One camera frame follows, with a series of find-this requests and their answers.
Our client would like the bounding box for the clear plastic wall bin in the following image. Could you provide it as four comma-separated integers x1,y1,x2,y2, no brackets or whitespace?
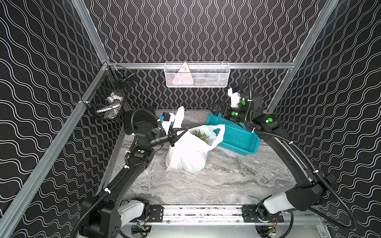
164,61,231,88

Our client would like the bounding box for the pink triangular card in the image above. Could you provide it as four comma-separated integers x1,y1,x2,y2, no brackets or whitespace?
172,62,194,87

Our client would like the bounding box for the black wire mesh basket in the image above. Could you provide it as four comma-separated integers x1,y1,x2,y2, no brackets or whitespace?
85,65,136,121

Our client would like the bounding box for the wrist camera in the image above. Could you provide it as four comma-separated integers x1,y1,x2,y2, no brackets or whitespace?
159,112,175,122
227,87,241,108

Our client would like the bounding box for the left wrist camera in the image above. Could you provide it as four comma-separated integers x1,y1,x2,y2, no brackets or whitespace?
159,112,175,122

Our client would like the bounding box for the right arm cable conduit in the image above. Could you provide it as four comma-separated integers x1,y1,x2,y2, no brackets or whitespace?
238,76,358,232

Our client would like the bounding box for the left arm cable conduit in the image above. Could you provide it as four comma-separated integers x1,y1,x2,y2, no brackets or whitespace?
69,108,166,238

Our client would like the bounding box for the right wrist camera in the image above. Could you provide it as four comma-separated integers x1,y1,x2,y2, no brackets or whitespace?
227,87,241,108

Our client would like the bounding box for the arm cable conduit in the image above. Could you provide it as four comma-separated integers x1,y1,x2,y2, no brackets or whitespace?
238,76,358,232
69,108,166,238

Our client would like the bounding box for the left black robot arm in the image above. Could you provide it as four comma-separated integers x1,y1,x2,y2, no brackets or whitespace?
70,123,188,238

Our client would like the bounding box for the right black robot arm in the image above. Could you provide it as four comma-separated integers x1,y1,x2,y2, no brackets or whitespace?
208,100,334,219

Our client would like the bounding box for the teal plastic basket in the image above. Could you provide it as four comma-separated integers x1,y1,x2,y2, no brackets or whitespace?
206,114,260,156

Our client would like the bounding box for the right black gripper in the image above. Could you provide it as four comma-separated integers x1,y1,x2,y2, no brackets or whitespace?
208,102,252,128

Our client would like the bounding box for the orange ripe pineapple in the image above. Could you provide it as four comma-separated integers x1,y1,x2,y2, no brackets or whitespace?
194,130,209,143

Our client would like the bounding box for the black plastic tool case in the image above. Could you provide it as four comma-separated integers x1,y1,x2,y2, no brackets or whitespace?
122,107,157,135

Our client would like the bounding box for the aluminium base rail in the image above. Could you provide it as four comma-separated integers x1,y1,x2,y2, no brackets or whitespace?
83,204,323,225

